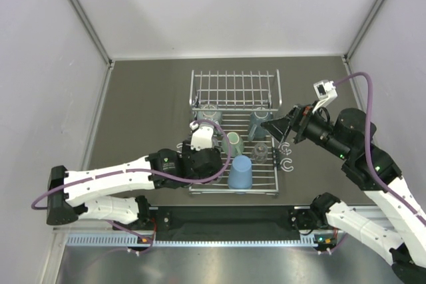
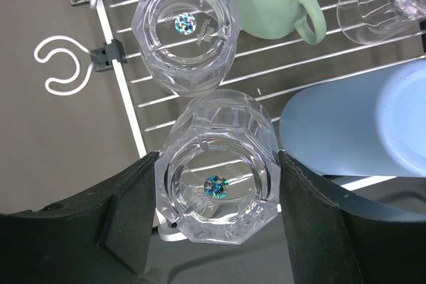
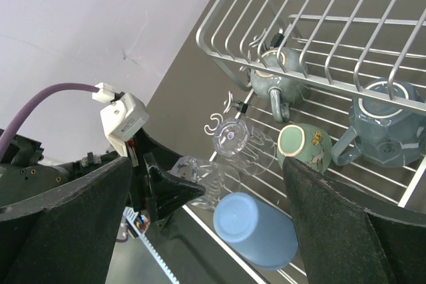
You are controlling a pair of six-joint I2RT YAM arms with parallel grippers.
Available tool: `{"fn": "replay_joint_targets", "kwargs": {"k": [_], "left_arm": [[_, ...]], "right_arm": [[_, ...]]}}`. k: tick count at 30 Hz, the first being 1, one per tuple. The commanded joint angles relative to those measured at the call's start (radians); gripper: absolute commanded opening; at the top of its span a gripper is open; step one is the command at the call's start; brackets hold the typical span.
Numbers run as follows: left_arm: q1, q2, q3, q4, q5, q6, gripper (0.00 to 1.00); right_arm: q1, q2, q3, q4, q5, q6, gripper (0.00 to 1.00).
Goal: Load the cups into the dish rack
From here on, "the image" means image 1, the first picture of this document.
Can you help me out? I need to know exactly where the pale speckled ceramic mug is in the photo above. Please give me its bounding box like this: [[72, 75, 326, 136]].
[[197, 104, 222, 125]]

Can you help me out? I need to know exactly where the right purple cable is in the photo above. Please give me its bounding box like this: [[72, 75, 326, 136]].
[[334, 71, 426, 225]]

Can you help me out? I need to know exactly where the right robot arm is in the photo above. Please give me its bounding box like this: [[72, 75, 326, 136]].
[[261, 105, 425, 283]]

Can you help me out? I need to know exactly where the metal wire dish rack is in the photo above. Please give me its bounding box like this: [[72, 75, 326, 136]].
[[189, 70, 292, 197]]

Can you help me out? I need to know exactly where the mint green cup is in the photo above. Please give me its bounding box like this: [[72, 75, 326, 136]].
[[221, 132, 244, 158]]

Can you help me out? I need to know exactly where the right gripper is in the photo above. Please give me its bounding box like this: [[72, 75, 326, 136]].
[[260, 99, 350, 160]]

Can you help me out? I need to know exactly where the blue plastic cup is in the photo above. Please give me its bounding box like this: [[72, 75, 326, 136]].
[[228, 155, 253, 190]]

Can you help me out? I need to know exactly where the purple cable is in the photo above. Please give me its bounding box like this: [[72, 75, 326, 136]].
[[334, 71, 426, 225], [31, 119, 232, 211]]

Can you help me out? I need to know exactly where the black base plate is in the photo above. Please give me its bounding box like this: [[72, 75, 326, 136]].
[[150, 206, 300, 241]]

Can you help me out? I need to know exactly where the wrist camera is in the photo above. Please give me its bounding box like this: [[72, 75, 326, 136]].
[[189, 120, 214, 151], [313, 80, 337, 113]]

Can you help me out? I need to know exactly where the grey-blue ceramic mug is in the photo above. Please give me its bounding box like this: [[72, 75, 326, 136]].
[[248, 107, 273, 142]]

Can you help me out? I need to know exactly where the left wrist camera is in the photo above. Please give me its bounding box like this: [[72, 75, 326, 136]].
[[189, 120, 214, 151]]

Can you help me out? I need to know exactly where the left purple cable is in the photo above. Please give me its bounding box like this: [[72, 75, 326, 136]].
[[31, 119, 232, 211]]

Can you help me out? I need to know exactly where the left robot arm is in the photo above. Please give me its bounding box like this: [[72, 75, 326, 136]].
[[46, 147, 224, 229]]

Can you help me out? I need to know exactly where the clear glass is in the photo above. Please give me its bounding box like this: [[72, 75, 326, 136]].
[[250, 142, 268, 164]]

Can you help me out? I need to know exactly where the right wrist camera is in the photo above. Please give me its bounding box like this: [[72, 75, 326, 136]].
[[313, 80, 337, 113]]

